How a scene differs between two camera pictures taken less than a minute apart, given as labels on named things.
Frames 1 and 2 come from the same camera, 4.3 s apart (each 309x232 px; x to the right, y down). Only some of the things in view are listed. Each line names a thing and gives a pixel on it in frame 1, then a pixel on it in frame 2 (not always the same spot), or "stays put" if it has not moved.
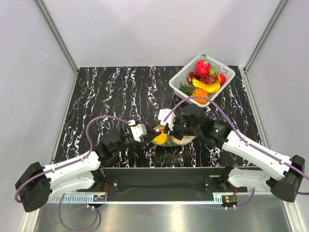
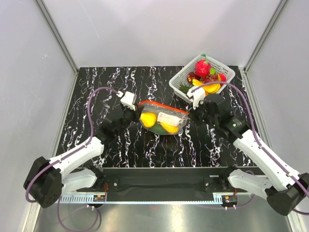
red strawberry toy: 223,79 stays put
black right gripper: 174,132 to 193,113
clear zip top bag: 164,139 to 157,118
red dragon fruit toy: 203,67 stays put
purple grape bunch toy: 210,79 stays put
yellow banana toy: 212,88 stays put
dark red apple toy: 192,76 stays put
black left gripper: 148,137 to 136,113
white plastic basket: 180,79 stays put
